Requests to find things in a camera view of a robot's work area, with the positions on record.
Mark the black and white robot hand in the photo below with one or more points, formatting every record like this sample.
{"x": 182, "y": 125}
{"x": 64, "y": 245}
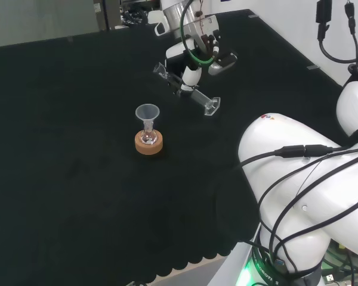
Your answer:
{"x": 191, "y": 76}

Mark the clear glass graduated cylinder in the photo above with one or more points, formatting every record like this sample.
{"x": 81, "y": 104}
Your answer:
{"x": 211, "y": 106}

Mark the clear plastic funnel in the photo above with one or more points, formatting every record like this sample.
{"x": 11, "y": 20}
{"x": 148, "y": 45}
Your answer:
{"x": 147, "y": 111}

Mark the small glass round-bottom flask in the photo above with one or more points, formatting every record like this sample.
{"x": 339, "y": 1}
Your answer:
{"x": 148, "y": 138}

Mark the black cloth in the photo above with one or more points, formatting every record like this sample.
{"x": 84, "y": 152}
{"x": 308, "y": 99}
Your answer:
{"x": 77, "y": 178}

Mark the grey partition panel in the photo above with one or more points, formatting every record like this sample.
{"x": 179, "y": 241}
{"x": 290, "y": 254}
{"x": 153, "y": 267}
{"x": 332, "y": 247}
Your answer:
{"x": 47, "y": 18}

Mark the silver usb plug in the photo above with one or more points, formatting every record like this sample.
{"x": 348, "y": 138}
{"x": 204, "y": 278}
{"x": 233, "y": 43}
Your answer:
{"x": 330, "y": 278}

